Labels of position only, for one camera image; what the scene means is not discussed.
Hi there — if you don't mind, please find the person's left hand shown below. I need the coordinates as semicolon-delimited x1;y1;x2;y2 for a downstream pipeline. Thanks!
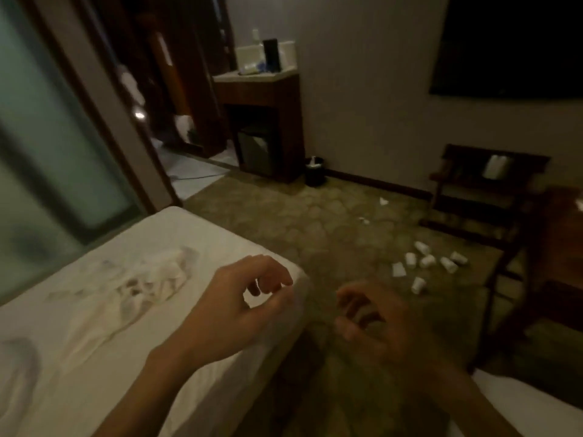
150;255;298;374

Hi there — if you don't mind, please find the person's right hand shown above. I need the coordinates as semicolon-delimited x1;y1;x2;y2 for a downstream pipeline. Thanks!
334;282;457;384

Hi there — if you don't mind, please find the person's left forearm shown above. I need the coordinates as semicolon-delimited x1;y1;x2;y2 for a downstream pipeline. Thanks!
91;350;219;437

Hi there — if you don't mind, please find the person's right forearm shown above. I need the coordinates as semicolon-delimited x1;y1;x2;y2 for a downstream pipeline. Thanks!
421;358;524;437

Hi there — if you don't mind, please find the scatter of white paper cups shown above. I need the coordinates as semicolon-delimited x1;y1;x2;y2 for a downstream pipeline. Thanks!
392;241;469;296

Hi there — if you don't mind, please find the crumpled white cloth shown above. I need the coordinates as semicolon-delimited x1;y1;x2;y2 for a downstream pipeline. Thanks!
45;247;202;374

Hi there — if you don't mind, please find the black waste bin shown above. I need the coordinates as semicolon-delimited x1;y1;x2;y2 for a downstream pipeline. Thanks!
304;156;326;188

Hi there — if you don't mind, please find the small grey fridge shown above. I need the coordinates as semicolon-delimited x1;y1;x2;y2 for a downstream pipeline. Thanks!
236;128;275;178

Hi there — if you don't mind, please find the dark wooden luggage rack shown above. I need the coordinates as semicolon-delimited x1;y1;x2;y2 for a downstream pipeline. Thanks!
418;144;552;252

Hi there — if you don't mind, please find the dark wooden cabinet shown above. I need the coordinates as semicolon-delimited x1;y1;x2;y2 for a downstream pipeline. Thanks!
213;69;306;184

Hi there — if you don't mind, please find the white bag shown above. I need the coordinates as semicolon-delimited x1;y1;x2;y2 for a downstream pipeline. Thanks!
175;114;197;142

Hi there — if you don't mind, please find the white bed corner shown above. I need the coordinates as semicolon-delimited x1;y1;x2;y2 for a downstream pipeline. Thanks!
448;368;583;437

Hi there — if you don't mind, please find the bed with white sheet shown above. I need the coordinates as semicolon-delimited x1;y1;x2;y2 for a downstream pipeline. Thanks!
0;206;311;437

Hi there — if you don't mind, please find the dark wooden chair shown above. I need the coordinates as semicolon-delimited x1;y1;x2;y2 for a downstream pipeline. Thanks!
473;185;583;374

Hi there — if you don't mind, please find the white packet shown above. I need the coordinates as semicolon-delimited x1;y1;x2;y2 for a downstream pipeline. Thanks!
482;154;509;181

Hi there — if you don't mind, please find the black cylindrical kettle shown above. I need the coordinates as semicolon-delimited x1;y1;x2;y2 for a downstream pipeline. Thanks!
262;38;280;74

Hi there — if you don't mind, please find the white tray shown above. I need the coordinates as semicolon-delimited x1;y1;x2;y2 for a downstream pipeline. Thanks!
235;41;298;76

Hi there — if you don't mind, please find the hanging white towel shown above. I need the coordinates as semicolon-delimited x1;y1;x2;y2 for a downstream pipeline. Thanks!
118;63;147;112

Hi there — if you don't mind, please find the frosted glass sliding door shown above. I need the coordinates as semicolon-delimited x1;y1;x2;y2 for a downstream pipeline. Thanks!
0;0;147;306

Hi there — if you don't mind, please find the black wall television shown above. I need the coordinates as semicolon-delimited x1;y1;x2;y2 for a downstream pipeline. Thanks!
429;0;583;99

